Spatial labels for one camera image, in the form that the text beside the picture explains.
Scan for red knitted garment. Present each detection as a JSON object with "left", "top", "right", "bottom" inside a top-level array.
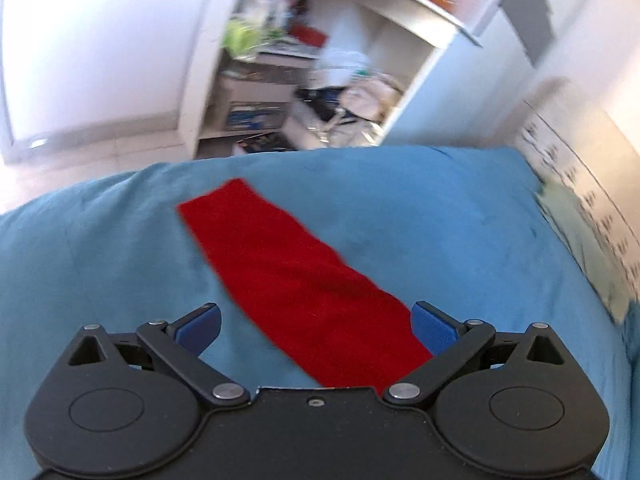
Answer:
[{"left": 178, "top": 179, "right": 432, "bottom": 392}]

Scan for blue bed cover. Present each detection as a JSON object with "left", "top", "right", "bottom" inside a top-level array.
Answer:
[{"left": 1, "top": 146, "right": 639, "bottom": 479}]

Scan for pale green cloth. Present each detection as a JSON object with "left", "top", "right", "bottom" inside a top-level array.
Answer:
[{"left": 536, "top": 181, "right": 634, "bottom": 325}]

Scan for cream embroidered quilt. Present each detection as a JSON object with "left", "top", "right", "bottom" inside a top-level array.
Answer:
[{"left": 511, "top": 78, "right": 639, "bottom": 286}]

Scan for white shelf unit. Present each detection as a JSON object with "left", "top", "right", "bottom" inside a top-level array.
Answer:
[{"left": 179, "top": 0, "right": 532, "bottom": 161}]

